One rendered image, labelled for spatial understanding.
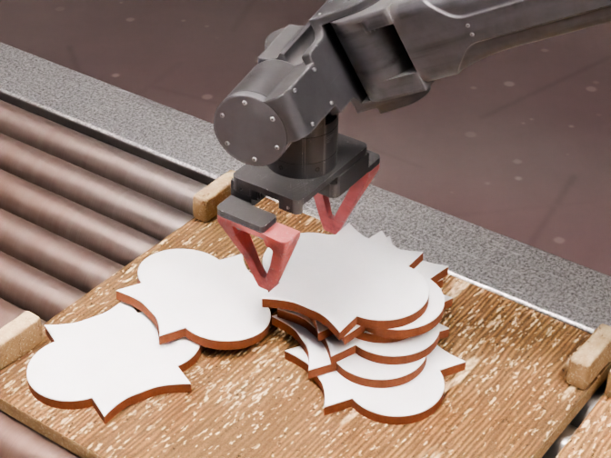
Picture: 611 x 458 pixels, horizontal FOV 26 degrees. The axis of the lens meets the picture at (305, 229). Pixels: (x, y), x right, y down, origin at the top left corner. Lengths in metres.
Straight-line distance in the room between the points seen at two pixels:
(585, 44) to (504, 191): 0.77
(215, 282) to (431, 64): 0.32
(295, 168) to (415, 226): 0.28
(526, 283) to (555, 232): 1.67
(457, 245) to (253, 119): 0.38
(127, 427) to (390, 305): 0.23
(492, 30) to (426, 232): 0.41
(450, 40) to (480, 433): 0.31
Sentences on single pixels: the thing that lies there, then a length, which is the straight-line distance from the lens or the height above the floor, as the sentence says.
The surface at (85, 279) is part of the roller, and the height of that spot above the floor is 0.91.
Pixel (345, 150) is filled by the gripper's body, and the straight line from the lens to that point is 1.07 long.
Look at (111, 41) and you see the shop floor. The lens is 3.63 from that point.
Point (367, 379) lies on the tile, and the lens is 1.04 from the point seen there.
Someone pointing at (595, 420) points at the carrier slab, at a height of 0.94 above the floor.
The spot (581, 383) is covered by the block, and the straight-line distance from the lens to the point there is 1.08.
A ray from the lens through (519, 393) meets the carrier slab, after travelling 1.07.
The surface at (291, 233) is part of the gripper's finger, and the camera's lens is 1.02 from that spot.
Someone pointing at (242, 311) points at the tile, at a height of 0.95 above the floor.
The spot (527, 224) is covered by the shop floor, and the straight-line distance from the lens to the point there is 2.90.
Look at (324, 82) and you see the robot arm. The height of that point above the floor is 1.19.
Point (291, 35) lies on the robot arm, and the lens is 1.00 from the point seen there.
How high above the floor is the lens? 1.65
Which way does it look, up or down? 35 degrees down
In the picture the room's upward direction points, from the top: straight up
